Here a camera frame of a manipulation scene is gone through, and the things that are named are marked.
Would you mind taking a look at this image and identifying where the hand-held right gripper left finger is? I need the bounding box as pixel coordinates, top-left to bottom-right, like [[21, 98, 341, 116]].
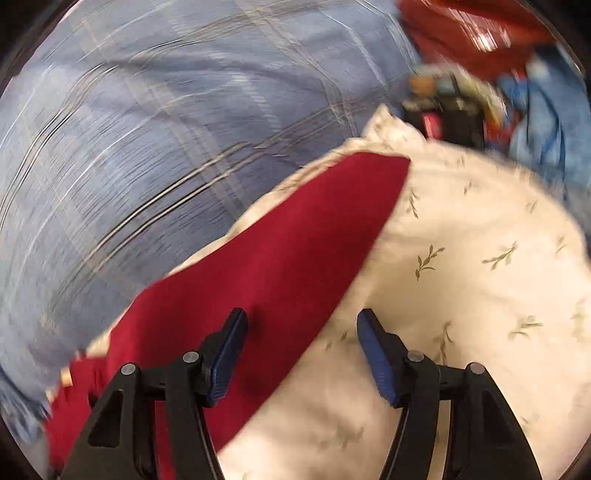
[[60, 308, 250, 480]]

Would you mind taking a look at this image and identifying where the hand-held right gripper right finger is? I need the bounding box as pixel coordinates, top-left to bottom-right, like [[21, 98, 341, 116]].
[[356, 308, 544, 480]]

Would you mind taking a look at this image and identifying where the dark red garment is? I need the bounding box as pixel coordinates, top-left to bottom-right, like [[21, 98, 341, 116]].
[[44, 154, 411, 476]]

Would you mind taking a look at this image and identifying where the white leaf-print pillow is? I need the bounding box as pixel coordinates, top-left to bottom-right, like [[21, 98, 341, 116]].
[[60, 104, 589, 480]]

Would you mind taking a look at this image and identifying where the blue plaid duvet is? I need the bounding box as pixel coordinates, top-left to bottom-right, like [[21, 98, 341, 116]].
[[0, 0, 423, 444]]

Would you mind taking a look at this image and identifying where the dark mixed clutter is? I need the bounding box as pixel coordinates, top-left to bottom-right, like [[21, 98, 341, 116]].
[[402, 65, 509, 151]]

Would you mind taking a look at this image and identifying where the light blue cloth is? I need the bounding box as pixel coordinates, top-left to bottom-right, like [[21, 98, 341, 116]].
[[496, 51, 591, 185]]

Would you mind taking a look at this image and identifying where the red cloth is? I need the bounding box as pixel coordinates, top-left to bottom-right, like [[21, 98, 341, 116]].
[[399, 0, 555, 75]]

